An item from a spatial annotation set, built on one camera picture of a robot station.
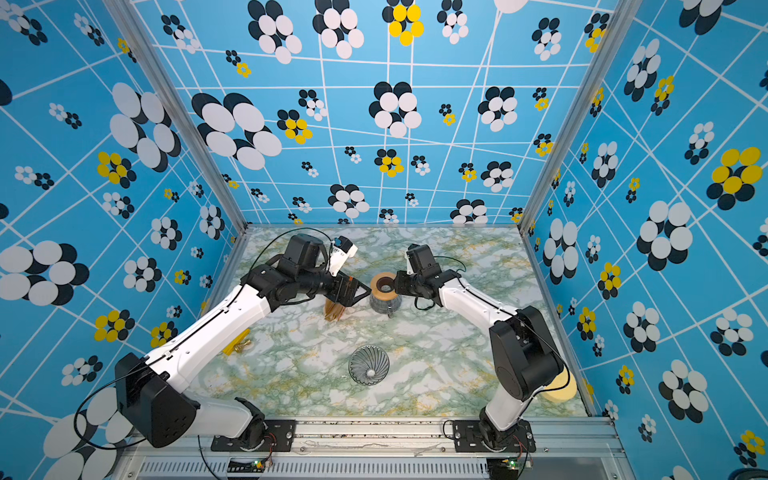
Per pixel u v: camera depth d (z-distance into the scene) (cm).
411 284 77
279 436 74
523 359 45
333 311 92
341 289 65
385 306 92
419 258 71
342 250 67
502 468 70
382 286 93
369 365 83
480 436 72
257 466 70
